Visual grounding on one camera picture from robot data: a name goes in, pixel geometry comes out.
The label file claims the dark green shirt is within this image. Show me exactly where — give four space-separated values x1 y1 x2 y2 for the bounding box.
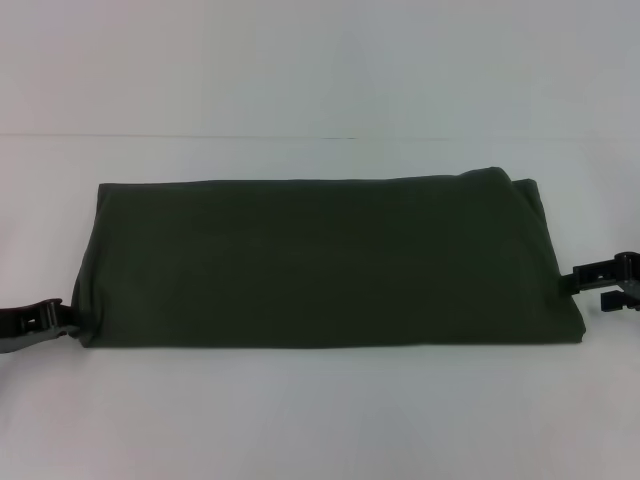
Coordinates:
69 166 575 350

